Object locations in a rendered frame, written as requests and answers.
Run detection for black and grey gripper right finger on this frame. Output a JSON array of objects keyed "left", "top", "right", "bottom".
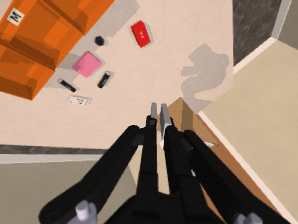
[{"left": 160, "top": 103, "right": 291, "bottom": 224}]

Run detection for red nine-volt battery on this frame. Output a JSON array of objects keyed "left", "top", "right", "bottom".
[{"left": 131, "top": 20, "right": 150, "bottom": 48}]

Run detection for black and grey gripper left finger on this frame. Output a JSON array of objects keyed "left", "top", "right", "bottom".
[{"left": 38, "top": 102, "right": 160, "bottom": 224}]

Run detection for orange three-compartment bin rack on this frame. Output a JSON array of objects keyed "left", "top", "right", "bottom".
[{"left": 0, "top": 0, "right": 115, "bottom": 100}]

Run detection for white domino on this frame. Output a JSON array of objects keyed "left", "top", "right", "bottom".
[{"left": 68, "top": 95, "right": 90, "bottom": 106}]

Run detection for pink square pad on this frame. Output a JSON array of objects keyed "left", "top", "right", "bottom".
[{"left": 72, "top": 51, "right": 102, "bottom": 78}]

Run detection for black hex nut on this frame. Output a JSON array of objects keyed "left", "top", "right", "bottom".
[{"left": 95, "top": 36, "right": 104, "bottom": 46}]

